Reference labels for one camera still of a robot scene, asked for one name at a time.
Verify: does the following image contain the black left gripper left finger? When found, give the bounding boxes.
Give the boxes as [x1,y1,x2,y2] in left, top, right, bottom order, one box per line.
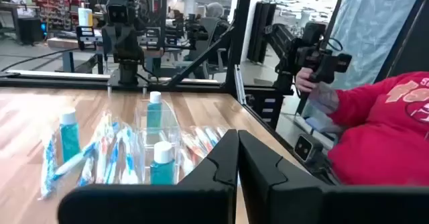
[56,129,239,224]

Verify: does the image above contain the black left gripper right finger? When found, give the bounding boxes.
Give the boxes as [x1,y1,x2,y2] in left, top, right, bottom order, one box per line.
[237,129,429,224]

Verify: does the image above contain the teal mouthwash bottle white cap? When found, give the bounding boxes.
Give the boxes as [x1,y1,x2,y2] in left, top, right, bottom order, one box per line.
[149,141,176,185]
[146,91,164,131]
[59,108,81,163]

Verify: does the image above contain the person's forearm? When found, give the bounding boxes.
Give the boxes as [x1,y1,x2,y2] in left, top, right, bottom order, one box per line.
[307,82,340,115]

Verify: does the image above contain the white cylinder container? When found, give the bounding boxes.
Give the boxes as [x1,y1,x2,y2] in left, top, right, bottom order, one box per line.
[77,7,94,27]

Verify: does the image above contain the clear acrylic organizer box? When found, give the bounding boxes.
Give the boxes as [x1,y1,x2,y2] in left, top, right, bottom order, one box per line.
[133,98,182,185]

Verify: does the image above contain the red parts shelf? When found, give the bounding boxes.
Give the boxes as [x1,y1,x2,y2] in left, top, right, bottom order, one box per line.
[29,0,73,31]

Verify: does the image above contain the black slotted stand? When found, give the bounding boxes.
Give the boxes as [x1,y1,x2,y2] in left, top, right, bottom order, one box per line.
[246,87,286,131]

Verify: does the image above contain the grey office chair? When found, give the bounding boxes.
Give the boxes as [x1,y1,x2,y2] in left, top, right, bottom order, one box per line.
[174,15,229,80]

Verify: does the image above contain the black box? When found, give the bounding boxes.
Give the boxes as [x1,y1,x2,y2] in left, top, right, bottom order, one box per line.
[17,15,44,46]

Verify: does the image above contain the person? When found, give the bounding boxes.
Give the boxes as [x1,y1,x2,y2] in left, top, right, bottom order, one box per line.
[200,1,232,67]
[308,71,429,186]

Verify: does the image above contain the black standing panels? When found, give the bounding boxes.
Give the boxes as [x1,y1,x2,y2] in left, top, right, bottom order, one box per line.
[246,1,278,64]

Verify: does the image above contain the pale blue curtain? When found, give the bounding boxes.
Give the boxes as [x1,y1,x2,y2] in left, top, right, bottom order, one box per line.
[330,0,425,91]

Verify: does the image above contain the grey depth camera box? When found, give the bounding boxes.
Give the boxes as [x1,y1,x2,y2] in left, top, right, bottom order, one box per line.
[294,133,324,163]

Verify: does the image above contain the white frame bracket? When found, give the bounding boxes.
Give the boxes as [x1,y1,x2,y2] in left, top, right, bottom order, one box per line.
[234,64,247,106]

